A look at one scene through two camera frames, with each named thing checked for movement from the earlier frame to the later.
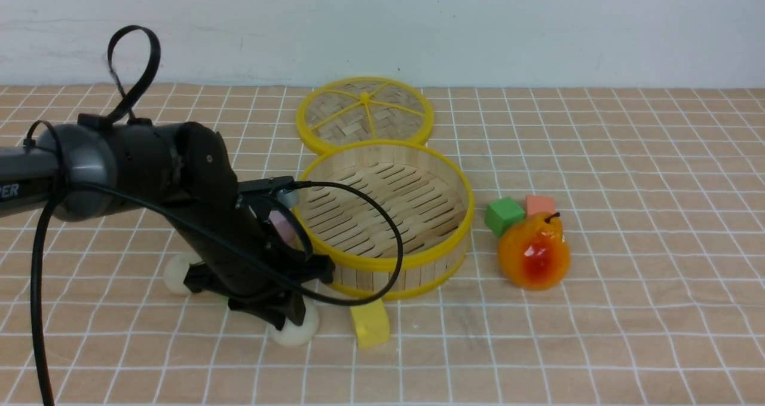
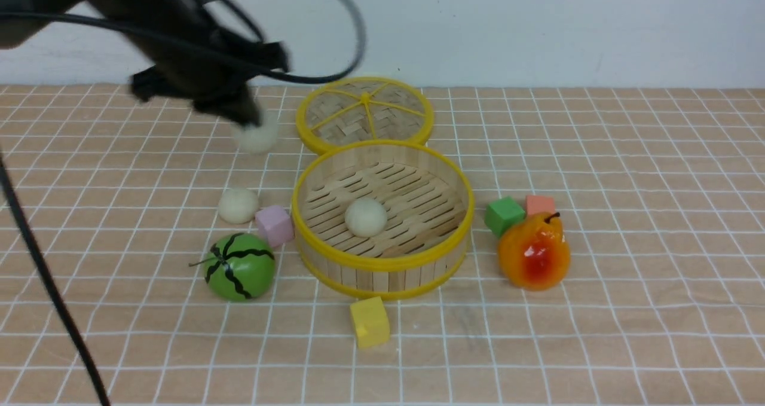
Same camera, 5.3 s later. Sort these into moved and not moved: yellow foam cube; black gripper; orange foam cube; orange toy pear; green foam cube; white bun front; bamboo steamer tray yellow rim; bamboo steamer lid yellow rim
Moved: white bun front; black gripper
Not moved: yellow foam cube; orange toy pear; bamboo steamer tray yellow rim; green foam cube; bamboo steamer lid yellow rim; orange foam cube
